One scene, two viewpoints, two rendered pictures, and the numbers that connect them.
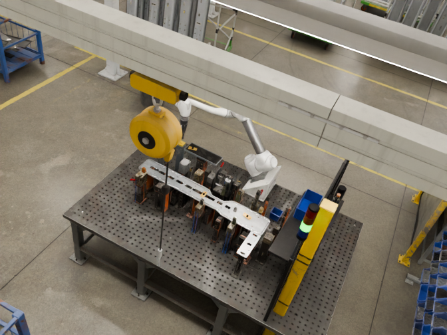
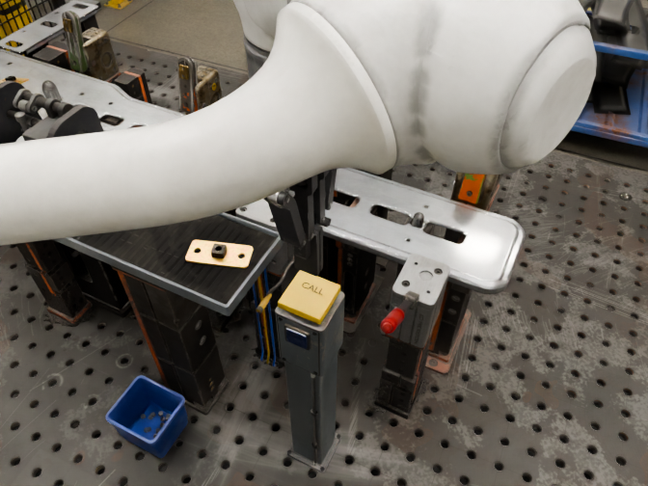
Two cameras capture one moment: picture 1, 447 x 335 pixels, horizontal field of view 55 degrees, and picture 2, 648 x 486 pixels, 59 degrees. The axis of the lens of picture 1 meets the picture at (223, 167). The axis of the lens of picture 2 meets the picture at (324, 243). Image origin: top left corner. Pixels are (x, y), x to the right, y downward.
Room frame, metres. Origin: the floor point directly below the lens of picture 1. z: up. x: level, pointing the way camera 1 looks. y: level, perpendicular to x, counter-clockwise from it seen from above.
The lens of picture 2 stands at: (3.75, 0.52, 1.72)
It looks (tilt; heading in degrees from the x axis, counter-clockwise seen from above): 47 degrees down; 185
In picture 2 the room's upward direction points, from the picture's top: straight up
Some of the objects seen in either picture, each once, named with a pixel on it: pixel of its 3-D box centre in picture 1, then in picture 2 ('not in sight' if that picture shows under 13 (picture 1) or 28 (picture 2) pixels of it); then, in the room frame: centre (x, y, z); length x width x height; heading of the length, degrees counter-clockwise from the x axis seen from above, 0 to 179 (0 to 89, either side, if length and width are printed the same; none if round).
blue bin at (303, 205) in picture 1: (308, 206); not in sight; (2.86, -0.85, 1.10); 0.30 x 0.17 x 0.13; 159
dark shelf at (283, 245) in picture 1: (298, 224); not in sight; (2.68, -0.78, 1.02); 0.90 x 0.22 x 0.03; 158
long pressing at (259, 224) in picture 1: (201, 194); (187, 144); (2.83, 0.15, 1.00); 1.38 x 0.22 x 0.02; 68
